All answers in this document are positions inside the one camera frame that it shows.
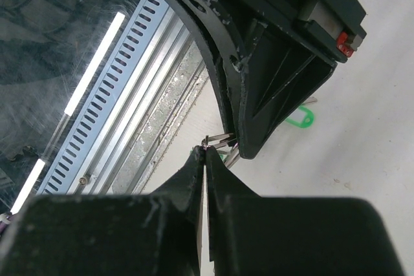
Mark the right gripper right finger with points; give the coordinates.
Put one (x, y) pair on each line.
(260, 235)

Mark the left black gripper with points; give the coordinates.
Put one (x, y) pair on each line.
(287, 49)

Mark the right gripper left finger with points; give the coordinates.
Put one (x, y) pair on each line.
(154, 234)

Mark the silver keyring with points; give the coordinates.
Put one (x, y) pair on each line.
(226, 145)

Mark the aluminium mounting rail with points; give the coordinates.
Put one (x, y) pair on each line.
(158, 95)

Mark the grey slotted cable duct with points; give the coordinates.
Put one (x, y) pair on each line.
(111, 82)

